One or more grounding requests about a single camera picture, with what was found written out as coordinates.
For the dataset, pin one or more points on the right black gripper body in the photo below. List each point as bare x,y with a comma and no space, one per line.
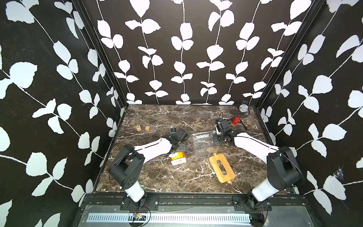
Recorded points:
218,138

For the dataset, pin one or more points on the orange tissue paper pack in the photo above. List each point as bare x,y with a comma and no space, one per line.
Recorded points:
178,158

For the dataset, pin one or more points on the clear plastic tissue box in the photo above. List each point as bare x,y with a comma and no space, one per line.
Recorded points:
203,143

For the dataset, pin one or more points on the bamboo tissue box lid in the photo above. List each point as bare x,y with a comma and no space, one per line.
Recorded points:
222,168

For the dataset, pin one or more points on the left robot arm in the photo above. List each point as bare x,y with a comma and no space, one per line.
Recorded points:
127,165

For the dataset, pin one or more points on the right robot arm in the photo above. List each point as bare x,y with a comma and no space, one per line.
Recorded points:
283,170

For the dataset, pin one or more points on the white perforated strip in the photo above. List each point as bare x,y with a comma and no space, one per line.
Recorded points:
179,218

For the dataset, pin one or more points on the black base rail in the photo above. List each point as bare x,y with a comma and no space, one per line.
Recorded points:
155,201

